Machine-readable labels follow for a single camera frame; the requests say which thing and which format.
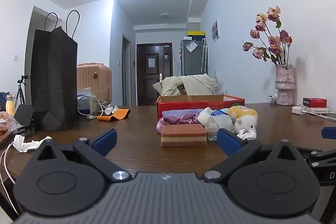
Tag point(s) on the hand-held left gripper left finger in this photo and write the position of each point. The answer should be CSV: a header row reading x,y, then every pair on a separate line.
x,y
105,140

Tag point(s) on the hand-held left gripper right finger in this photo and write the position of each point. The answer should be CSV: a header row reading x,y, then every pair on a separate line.
x,y
228,141

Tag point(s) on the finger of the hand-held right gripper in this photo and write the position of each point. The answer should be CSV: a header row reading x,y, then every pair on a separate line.
x,y
329,133
316,158

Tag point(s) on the clear plastic bag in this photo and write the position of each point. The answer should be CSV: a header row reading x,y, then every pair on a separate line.
x,y
223,123

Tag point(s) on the yellow and white plush toy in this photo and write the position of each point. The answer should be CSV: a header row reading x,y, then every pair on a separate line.
x,y
244,116

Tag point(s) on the blue packet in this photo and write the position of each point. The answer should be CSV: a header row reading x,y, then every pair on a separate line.
x,y
218,111

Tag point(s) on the purple satin scrunchie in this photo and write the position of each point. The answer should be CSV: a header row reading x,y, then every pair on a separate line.
x,y
190,120
166,125

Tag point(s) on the brown layered sponge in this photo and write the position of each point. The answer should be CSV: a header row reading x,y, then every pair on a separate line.
x,y
183,136

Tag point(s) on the red cardboard box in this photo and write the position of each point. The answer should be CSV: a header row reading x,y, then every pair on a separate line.
x,y
183,104

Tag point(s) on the small crumpled white tissue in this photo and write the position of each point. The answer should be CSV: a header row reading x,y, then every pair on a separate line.
x,y
246,134

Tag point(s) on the flat white box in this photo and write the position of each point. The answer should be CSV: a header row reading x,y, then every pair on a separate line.
x,y
319,110

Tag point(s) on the small white bottle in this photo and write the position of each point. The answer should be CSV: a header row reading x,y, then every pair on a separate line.
x,y
110,109

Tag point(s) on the small red box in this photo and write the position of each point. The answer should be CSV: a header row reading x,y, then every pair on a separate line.
x,y
315,102

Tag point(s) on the white charger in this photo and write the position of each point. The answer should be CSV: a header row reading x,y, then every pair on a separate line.
x,y
298,109

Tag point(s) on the small white box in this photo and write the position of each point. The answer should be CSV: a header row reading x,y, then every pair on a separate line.
x,y
272,99

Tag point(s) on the pink speckled vase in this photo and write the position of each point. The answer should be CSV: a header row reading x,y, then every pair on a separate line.
x,y
284,87

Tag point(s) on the pink hard-shell suitcase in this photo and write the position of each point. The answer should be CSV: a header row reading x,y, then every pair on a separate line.
x,y
94,77

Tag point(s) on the beige coat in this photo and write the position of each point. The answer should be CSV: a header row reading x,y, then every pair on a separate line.
x,y
194,85

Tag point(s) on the brown cardboard box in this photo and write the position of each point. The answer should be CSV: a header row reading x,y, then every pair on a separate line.
x,y
181,90

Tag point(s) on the dark brown entrance door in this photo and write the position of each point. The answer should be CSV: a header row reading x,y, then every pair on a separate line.
x,y
147,82

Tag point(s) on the grey interior door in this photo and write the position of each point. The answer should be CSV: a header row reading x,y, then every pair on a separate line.
x,y
126,69

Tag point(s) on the black paper shopping bag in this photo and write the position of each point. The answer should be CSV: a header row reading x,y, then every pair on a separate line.
x,y
52,82

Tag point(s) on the large crumpled white tissue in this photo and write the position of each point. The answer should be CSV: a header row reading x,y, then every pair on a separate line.
x,y
26,145

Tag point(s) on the black case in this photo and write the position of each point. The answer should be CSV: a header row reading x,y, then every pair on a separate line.
x,y
23,115

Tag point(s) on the grey refrigerator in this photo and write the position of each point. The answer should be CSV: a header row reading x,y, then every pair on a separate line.
x,y
191,62

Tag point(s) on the folded white umbrella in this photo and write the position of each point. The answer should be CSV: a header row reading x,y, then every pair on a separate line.
x,y
203,56

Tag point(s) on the white paper on door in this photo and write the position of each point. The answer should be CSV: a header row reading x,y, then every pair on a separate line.
x,y
151,62

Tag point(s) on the yellow bottle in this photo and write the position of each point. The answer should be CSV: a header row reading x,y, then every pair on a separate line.
x,y
10,108

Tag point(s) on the clear bag of bread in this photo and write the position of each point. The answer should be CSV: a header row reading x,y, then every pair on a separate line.
x,y
5,121

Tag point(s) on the paper sheet on refrigerator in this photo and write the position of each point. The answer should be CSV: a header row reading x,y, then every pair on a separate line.
x,y
191,46

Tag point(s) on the dried pink roses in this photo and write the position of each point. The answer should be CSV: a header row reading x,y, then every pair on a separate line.
x,y
274,41

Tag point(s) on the dark blue cloth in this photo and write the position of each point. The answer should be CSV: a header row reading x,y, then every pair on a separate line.
x,y
2,102

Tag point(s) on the yellow box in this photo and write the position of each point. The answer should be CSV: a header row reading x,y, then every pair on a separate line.
x,y
195,33

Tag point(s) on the small ceiling lamp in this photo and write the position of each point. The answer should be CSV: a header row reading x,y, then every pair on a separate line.
x,y
165,15

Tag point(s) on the black camera tripod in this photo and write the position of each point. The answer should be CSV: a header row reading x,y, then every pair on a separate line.
x,y
23,77

